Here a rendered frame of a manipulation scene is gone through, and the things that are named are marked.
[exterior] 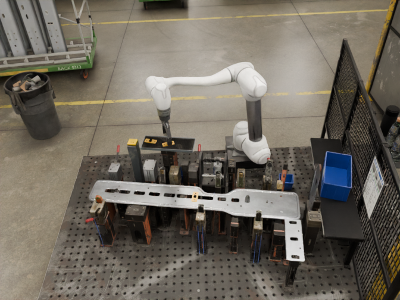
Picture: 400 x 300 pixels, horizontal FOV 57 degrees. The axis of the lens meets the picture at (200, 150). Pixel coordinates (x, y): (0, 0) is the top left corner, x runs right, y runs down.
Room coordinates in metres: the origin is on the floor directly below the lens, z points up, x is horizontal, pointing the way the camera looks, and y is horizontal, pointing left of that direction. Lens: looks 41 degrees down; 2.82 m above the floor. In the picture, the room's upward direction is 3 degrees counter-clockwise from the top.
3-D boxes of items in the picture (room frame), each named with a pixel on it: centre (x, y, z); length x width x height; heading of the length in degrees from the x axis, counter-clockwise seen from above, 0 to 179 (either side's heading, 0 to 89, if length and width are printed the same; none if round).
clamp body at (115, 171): (1.89, 0.60, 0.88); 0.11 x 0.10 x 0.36; 171
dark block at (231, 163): (1.80, -0.21, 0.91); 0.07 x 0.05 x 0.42; 171
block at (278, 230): (1.35, -0.46, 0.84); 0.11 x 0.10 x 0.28; 171
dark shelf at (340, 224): (1.68, -0.87, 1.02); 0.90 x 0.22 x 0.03; 171
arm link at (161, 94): (2.00, 0.23, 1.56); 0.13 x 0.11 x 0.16; 23
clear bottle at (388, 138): (1.55, -1.06, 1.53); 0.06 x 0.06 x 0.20
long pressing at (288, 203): (1.62, 0.07, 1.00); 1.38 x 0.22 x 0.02; 81
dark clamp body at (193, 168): (1.83, 0.05, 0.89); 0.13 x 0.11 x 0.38; 171
